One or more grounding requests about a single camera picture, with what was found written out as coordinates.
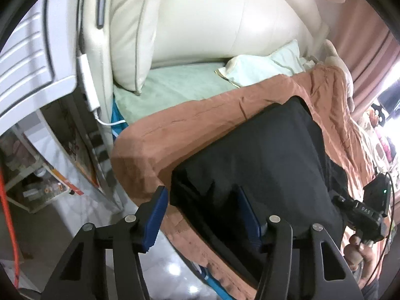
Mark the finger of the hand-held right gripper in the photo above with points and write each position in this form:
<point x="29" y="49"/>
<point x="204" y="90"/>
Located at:
<point x="342" y="201"/>

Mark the orange-brown blanket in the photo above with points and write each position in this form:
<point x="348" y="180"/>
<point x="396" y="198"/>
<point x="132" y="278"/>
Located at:
<point x="187" y="122"/>

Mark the teal printed bed sheet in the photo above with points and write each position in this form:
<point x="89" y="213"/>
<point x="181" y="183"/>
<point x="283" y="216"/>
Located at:
<point x="212" y="282"/>

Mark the person's right hand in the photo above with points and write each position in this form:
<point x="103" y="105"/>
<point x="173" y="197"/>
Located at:
<point x="353" y="253"/>

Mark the black plush toy white eyes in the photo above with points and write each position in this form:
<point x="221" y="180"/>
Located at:
<point x="379" y="111"/>

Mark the light green bed sheet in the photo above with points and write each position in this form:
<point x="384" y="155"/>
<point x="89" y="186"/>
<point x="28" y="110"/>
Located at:
<point x="168" y="90"/>

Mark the white slatted cabinet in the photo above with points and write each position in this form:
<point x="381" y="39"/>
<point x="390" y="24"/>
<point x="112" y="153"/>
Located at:
<point x="25" y="68"/>

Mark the cream padded headboard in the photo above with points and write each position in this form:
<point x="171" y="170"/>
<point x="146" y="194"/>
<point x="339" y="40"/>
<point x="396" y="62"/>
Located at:
<point x="203" y="15"/>

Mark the light green pillow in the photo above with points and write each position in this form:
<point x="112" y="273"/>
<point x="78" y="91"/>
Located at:
<point x="265" y="65"/>

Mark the person's right forearm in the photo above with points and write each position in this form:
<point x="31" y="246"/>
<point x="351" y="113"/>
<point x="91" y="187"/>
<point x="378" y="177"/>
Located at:
<point x="370" y="286"/>

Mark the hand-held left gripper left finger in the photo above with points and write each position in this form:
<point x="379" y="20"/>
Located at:
<point x="154" y="218"/>

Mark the black button shirt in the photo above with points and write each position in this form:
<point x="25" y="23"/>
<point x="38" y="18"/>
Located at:
<point x="250" y="150"/>

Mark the beige quilt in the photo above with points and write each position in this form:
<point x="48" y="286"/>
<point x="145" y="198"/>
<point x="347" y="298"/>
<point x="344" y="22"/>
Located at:
<point x="372" y="143"/>

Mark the pink curtain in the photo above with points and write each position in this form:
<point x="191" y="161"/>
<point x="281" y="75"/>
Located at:
<point x="362" y="28"/>

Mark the white storage shelf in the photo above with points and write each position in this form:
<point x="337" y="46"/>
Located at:
<point x="37" y="175"/>

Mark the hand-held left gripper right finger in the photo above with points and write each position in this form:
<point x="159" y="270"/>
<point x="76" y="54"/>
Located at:
<point x="250" y="222"/>

